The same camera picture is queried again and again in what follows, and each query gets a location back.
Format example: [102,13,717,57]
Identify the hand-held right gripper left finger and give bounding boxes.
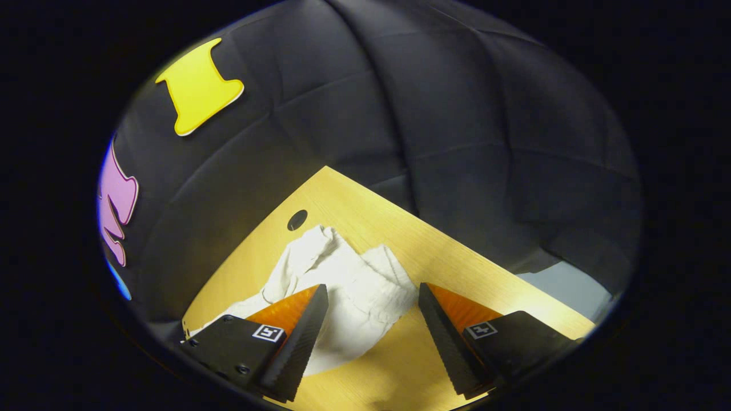
[179,284,330,403]

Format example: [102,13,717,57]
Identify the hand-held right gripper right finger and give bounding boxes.
[418,282,580,400]

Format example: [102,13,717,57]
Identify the white jeans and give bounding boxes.
[190,224,420,377]

